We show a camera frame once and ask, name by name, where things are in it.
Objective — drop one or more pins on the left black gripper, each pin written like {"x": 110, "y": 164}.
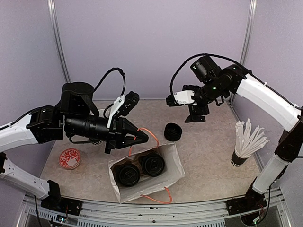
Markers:
{"x": 118, "y": 129}

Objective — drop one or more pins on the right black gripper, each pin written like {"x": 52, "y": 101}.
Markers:
{"x": 194, "y": 116}

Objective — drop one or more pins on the black plastic cup lid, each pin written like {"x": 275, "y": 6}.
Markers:
{"x": 153, "y": 164}

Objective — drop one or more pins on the white paper takeout bag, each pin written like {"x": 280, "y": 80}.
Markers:
{"x": 153, "y": 188}

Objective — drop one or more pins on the brown cardboard cup carrier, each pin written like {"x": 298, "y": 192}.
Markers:
{"x": 136, "y": 162}

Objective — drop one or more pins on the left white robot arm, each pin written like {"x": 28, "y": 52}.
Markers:
{"x": 17, "y": 142}

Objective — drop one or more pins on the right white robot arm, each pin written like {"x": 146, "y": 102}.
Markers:
{"x": 281, "y": 119}

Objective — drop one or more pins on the stack of black cup lids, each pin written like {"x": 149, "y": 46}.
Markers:
{"x": 172, "y": 132}

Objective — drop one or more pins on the light blue ceramic mug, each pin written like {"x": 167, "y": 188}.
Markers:
{"x": 103, "y": 113}

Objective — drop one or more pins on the bundle of white wrapped straws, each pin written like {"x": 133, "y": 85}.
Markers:
{"x": 248, "y": 140}

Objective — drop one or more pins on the black cup holding straws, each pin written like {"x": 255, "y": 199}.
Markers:
{"x": 237, "y": 160}

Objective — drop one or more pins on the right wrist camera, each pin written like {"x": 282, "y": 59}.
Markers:
{"x": 181, "y": 98}

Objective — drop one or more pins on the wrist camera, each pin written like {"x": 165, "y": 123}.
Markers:
{"x": 122, "y": 106}
{"x": 181, "y": 98}

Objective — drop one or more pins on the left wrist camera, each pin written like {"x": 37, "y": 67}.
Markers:
{"x": 122, "y": 106}

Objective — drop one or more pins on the aluminium front frame rail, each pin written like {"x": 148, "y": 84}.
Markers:
{"x": 213, "y": 213}

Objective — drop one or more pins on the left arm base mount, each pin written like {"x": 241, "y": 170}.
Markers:
{"x": 63, "y": 205}

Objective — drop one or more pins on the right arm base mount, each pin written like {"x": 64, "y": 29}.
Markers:
{"x": 245, "y": 204}

